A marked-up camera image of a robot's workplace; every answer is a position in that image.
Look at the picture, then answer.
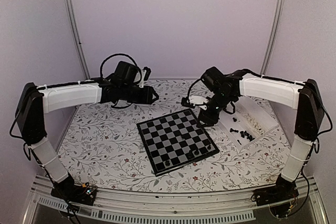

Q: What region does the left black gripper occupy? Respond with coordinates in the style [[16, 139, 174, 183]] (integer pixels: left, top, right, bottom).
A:
[[121, 83, 160, 104]]

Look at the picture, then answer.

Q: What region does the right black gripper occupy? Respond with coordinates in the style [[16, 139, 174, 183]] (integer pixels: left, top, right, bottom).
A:
[[196, 91, 234, 129]]

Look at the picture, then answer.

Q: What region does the white plastic compartment tray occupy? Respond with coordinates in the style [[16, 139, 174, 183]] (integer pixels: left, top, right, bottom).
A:
[[216, 97, 278, 150]]

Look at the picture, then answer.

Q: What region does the black and grey chessboard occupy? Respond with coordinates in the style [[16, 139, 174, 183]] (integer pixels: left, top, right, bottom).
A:
[[137, 109, 219, 176]]

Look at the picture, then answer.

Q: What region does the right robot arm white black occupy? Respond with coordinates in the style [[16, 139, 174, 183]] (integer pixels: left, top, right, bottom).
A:
[[187, 67, 333, 201]]

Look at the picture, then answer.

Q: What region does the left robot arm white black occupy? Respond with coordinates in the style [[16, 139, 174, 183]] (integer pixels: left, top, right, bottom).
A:
[[13, 61, 159, 200]]

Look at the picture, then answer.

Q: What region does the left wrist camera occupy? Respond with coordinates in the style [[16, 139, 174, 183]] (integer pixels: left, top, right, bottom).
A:
[[139, 67, 151, 88]]

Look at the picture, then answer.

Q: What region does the right aluminium frame post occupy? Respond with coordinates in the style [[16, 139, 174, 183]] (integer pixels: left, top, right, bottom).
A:
[[260, 0, 285, 75]]

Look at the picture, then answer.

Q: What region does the aluminium frame post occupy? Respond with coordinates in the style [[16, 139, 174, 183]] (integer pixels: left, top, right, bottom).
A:
[[64, 0, 90, 79], [260, 0, 285, 75]]

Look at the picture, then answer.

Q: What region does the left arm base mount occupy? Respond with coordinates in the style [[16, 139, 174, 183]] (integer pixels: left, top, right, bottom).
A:
[[51, 182, 98, 206]]

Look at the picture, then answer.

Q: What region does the left aluminium frame post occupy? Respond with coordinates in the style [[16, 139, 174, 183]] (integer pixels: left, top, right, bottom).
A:
[[64, 0, 90, 79]]

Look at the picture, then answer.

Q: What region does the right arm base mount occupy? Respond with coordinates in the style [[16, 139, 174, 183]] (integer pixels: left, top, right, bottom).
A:
[[250, 185, 299, 218]]

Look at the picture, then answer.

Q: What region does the front aluminium rail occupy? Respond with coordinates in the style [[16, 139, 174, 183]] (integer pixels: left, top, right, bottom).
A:
[[23, 176, 329, 223]]

